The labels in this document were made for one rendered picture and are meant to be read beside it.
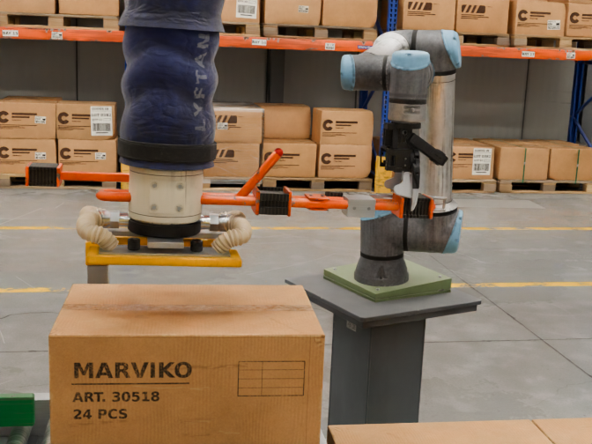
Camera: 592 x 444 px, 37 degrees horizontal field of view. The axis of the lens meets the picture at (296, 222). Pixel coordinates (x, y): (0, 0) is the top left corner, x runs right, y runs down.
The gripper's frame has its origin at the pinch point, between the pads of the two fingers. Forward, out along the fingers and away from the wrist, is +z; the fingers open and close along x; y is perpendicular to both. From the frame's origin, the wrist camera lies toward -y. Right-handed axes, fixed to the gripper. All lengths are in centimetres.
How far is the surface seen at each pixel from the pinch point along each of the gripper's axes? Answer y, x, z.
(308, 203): 25.8, 4.0, -0.4
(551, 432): -48, -8, 66
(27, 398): 94, -19, 57
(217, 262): 48, 16, 11
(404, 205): 2.1, 3.5, -0.2
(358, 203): 13.5, 3.8, -0.5
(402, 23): -194, -717, -64
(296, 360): 30.4, 23.0, 31.7
